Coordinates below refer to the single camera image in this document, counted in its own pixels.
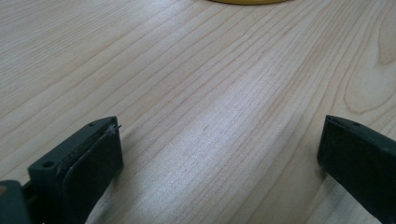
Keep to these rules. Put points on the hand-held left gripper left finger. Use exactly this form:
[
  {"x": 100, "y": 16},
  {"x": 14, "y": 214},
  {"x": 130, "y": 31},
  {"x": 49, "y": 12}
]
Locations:
[{"x": 77, "y": 174}]

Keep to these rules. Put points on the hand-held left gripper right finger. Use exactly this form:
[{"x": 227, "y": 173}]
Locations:
[{"x": 361, "y": 161}]

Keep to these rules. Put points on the yellow plate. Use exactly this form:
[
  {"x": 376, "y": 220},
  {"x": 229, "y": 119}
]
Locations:
[{"x": 248, "y": 1}]

